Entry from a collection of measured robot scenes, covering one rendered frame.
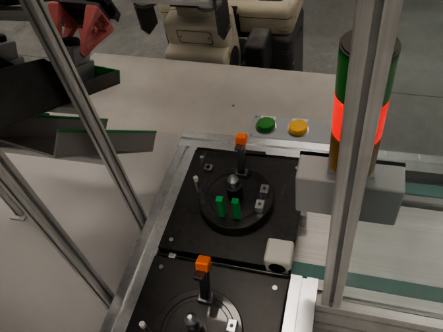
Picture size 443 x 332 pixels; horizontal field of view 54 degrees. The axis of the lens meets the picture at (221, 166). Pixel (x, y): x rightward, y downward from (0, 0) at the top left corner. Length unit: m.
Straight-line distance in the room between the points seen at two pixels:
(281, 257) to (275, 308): 0.08
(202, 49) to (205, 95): 0.31
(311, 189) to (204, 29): 1.00
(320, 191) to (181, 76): 0.85
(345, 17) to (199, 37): 1.77
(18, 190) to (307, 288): 0.46
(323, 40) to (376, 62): 2.55
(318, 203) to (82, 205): 0.65
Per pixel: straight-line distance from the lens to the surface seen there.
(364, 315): 0.74
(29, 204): 0.59
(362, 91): 0.38
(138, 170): 1.07
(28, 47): 3.52
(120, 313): 0.78
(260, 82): 1.23
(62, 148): 0.70
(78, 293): 0.94
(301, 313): 0.74
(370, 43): 0.35
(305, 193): 0.53
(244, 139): 0.79
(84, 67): 0.77
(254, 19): 1.69
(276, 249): 0.74
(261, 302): 0.72
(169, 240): 0.80
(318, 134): 0.94
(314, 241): 0.84
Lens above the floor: 1.64
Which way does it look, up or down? 49 degrees down
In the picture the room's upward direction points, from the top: 12 degrees counter-clockwise
